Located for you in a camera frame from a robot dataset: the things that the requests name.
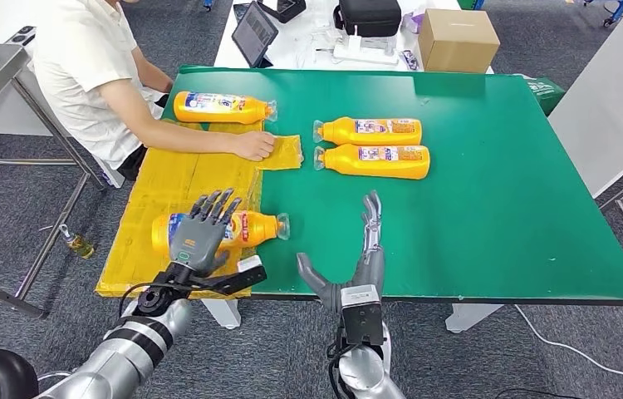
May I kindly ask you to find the white table foot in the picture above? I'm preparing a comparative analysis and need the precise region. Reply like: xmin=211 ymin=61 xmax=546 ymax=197
xmin=201 ymin=298 xmax=242 ymax=330
xmin=444 ymin=303 xmax=505 ymax=334

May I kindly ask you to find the black floor cable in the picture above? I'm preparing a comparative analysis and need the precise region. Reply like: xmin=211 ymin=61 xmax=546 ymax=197
xmin=490 ymin=387 xmax=601 ymax=399

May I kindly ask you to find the orange detergent bottle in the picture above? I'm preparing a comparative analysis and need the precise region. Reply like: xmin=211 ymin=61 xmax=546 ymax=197
xmin=314 ymin=144 xmax=432 ymax=181
xmin=151 ymin=209 xmax=291 ymax=258
xmin=312 ymin=116 xmax=424 ymax=147
xmin=173 ymin=91 xmax=279 ymax=125

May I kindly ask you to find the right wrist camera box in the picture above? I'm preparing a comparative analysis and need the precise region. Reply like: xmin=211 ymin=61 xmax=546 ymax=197
xmin=340 ymin=284 xmax=385 ymax=347

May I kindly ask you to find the dark tablet on stand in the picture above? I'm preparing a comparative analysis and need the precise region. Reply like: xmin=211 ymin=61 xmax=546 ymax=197
xmin=231 ymin=1 xmax=280 ymax=69

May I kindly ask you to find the white power strip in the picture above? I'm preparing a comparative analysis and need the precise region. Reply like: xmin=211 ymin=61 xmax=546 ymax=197
xmin=333 ymin=26 xmax=400 ymax=66

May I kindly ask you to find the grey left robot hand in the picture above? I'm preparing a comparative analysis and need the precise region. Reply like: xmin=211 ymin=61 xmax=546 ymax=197
xmin=168 ymin=188 xmax=243 ymax=278

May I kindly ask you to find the black device box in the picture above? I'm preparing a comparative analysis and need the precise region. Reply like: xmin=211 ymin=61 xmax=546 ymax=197
xmin=258 ymin=0 xmax=308 ymax=24

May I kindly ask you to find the white floor cable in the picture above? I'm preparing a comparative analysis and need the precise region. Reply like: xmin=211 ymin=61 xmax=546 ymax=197
xmin=515 ymin=304 xmax=623 ymax=393

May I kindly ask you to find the blue metal cart frame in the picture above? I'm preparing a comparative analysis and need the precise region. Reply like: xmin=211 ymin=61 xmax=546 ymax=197
xmin=583 ymin=0 xmax=623 ymax=23

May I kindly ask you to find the white chair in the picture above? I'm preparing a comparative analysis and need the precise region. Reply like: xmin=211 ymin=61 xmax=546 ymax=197
xmin=97 ymin=163 xmax=126 ymax=190

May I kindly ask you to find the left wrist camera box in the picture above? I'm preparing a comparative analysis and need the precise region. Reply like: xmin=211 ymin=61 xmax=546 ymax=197
xmin=201 ymin=254 xmax=268 ymax=298

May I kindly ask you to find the person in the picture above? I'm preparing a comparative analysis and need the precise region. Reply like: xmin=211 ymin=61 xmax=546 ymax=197
xmin=33 ymin=0 xmax=278 ymax=183

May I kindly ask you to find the yellow taped cardboard sheet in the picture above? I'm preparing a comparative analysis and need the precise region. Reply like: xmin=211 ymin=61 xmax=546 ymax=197
xmin=95 ymin=120 xmax=304 ymax=300

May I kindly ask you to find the black carry case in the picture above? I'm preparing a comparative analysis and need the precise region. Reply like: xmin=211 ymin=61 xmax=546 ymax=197
xmin=333 ymin=0 xmax=403 ymax=38

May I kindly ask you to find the pale plastic bag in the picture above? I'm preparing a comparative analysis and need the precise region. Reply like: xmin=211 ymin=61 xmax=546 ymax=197
xmin=400 ymin=5 xmax=428 ymax=33

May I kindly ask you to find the small yellow-green bottle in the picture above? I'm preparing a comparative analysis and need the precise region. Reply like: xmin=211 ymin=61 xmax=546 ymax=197
xmin=58 ymin=224 xmax=96 ymax=260

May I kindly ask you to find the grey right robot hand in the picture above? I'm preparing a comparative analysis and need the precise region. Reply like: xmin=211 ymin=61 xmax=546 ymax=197
xmin=296 ymin=190 xmax=387 ymax=316

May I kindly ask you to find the green bag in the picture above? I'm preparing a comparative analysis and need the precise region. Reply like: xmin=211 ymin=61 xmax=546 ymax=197
xmin=516 ymin=72 xmax=567 ymax=116

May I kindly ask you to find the person's right hand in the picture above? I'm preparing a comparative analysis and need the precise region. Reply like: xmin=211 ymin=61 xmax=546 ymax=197
xmin=231 ymin=130 xmax=278 ymax=163

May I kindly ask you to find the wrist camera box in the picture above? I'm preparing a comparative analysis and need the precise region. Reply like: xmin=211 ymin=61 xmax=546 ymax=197
xmin=201 ymin=254 xmax=268 ymax=298
xmin=340 ymin=284 xmax=385 ymax=347

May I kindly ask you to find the white table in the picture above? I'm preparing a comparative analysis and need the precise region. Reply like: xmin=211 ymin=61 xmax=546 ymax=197
xmin=213 ymin=0 xmax=494 ymax=74

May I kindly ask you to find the brown cardboard box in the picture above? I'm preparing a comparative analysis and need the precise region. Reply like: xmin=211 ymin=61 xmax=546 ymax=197
xmin=417 ymin=7 xmax=502 ymax=74

